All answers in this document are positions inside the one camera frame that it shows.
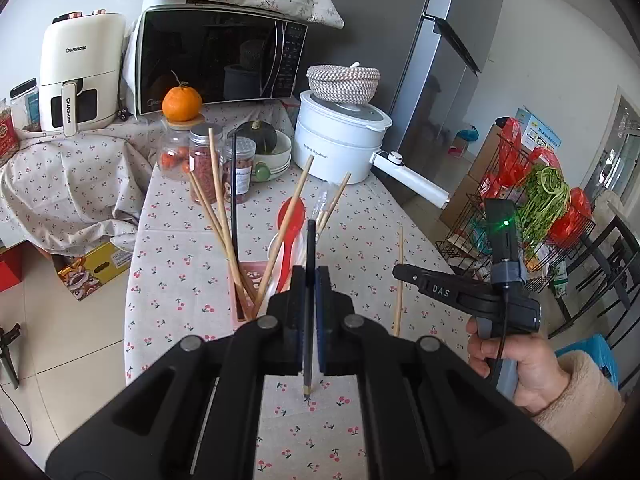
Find blue and green printed box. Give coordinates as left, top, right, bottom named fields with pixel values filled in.
left=515, top=106, right=562, bottom=149

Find yellow printed cardboard box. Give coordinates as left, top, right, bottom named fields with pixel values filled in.
left=56, top=241, right=134, bottom=302

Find light wooden chopstick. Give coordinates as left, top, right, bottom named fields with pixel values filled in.
left=208, top=128, right=248, bottom=316
left=316, top=173, right=352, bottom=235
left=255, top=155, right=315, bottom=307
left=393, top=226, right=404, bottom=337
left=188, top=171, right=241, bottom=286

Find grey refrigerator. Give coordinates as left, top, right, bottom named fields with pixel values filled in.
left=305, top=0, right=509, bottom=161

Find blue plastic stool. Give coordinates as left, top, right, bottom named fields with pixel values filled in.
left=555, top=335, right=622, bottom=391

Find small floral counter cloth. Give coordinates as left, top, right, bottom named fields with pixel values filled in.
left=0, top=105, right=166, bottom=257

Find person's right hand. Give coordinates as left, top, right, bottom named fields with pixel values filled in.
left=465, top=320, right=571, bottom=414

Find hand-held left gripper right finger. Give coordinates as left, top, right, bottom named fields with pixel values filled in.
left=315, top=266, right=573, bottom=480

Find white electric pot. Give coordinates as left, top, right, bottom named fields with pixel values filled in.
left=294, top=90, right=451, bottom=208

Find red tin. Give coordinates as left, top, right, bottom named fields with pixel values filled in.
left=0, top=97, right=22, bottom=167

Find red box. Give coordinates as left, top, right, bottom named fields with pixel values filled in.
left=0, top=247, right=24, bottom=293

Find brown cardboard box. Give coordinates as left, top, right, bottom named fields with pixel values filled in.
left=440, top=125, right=507, bottom=232

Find green pumpkin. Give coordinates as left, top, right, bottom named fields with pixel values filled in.
left=235, top=120, right=279, bottom=156

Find black chopstick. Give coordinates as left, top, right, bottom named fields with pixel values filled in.
left=230, top=132, right=238, bottom=263

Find red plastic spoon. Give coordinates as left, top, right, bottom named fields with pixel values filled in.
left=276, top=196, right=307, bottom=292

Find dark chopstick with wooden end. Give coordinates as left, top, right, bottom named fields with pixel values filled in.
left=302, top=219, right=317, bottom=402

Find black tripod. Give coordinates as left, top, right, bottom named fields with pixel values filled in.
left=0, top=322, right=23, bottom=391

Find person's right forearm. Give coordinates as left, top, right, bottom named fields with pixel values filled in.
left=530, top=350, right=626, bottom=471

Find red plastic bag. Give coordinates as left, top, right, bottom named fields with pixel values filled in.
left=547, top=187, right=593, bottom=247

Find clear container with black lid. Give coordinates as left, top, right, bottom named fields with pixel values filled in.
left=10, top=78, right=41, bottom=132

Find white air fryer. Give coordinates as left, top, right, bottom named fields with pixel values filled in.
left=39, top=12, right=127, bottom=137

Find woven rope basket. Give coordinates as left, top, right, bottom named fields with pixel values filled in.
left=306, top=64, right=381, bottom=106

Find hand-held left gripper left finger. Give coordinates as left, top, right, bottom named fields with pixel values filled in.
left=45, top=265, right=307, bottom=480

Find orange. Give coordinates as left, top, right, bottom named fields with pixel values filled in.
left=162, top=82, right=203, bottom=123

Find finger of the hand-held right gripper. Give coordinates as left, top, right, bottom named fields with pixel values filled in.
left=392, top=263, right=501, bottom=317

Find black microwave oven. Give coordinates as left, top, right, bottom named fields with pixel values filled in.
left=125, top=4, right=309, bottom=117

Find cherry print tablecloth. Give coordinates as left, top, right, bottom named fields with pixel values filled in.
left=124, top=102, right=473, bottom=480

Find black chair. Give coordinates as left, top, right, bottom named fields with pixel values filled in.
left=547, top=204, right=640, bottom=341

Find labelled jar of red berries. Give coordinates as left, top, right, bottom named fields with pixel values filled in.
left=222, top=136, right=257, bottom=205

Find pink perforated basket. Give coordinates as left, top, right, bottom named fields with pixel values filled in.
left=229, top=259, right=275, bottom=322

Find green leafy vegetables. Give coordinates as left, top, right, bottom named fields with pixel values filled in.
left=519, top=164, right=572, bottom=242

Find clear glass jar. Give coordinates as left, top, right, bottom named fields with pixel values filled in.
left=159, top=112, right=206, bottom=183

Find white bowl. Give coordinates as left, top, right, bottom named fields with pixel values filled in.
left=252, top=130, right=293, bottom=182

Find black wire rack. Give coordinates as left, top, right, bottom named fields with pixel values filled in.
left=435, top=130, right=597, bottom=292

